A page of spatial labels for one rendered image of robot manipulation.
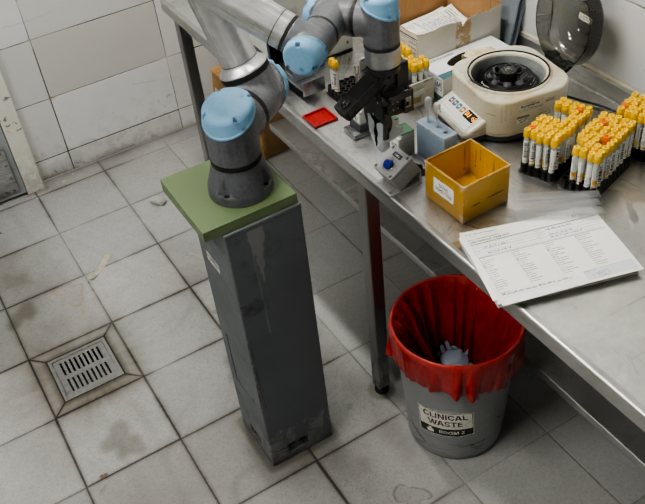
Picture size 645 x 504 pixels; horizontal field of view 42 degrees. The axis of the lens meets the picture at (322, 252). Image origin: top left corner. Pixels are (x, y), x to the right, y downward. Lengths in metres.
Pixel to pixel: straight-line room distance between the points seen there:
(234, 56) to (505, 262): 0.73
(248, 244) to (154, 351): 1.05
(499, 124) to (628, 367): 0.73
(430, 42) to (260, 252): 0.74
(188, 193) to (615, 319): 0.97
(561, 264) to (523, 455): 0.91
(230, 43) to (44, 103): 1.90
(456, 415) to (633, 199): 0.75
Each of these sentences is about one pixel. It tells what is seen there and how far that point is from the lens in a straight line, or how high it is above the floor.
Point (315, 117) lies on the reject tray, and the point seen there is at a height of 0.88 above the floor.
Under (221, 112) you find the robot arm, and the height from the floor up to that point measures 1.13.
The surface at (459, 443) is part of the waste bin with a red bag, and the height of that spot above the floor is 0.09.
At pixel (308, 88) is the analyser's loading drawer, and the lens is 2.29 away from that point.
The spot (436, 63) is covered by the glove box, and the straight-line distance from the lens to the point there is 2.30.
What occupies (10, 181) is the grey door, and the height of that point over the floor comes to 0.09.
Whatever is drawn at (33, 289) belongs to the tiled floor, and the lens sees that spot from 3.31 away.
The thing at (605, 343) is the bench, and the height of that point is 0.87.
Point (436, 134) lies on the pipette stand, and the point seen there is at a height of 0.97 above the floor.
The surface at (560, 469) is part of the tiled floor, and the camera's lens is 2.53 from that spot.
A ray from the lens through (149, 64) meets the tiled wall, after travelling 3.79.
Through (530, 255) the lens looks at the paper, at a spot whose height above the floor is 0.89.
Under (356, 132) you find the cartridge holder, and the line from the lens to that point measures 2.14.
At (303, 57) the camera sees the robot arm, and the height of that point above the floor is 1.29.
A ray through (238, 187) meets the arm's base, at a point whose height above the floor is 0.95.
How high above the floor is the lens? 2.06
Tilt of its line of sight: 41 degrees down
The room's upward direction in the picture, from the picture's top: 7 degrees counter-clockwise
